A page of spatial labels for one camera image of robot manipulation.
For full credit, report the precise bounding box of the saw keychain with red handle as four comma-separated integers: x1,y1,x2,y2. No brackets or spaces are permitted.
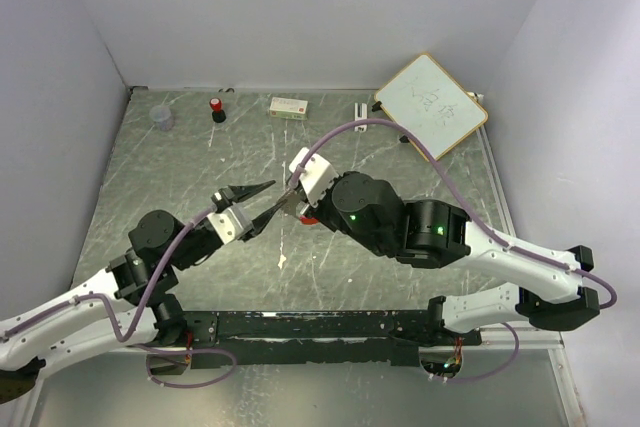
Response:
276,185,316,219

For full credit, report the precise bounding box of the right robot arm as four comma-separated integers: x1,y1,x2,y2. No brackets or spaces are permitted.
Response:
299,172,600,345

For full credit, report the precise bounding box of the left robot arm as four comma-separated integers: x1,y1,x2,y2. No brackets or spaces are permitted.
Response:
1,181,279,403

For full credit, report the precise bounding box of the red black stamp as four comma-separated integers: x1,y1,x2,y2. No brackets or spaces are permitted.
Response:
209,97,226,123

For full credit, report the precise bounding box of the white green cardboard box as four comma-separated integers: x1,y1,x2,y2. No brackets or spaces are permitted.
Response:
269,97,308,120

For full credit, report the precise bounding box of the white rectangular clip device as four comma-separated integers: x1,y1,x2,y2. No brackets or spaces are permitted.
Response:
354,102,368,132

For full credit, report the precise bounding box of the clear plastic cup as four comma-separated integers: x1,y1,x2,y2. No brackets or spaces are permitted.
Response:
149,105,174,132

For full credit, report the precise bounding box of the black base bar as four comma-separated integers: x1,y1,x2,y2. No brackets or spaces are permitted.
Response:
172,307,481,367

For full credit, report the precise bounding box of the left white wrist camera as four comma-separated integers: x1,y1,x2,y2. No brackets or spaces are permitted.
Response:
207,205,252,245

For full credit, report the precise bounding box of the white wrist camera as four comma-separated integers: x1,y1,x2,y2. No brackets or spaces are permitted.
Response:
207,205,252,245
299,153,338,207

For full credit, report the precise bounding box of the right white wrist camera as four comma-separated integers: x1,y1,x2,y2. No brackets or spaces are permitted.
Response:
299,153,338,207

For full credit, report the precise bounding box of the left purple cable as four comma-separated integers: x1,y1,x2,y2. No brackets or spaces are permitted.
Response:
2,191,239,389

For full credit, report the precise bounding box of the purple cable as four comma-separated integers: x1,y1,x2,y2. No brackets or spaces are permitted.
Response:
292,118,619,384
2,191,239,389

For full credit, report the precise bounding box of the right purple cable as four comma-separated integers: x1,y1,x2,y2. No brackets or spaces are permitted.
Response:
292,118,619,384

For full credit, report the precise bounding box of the small whiteboard with wooden frame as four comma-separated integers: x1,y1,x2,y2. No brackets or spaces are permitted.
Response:
374,53,488,159

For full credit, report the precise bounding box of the aluminium rail frame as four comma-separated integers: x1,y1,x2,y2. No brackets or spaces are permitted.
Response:
476,125,564,349

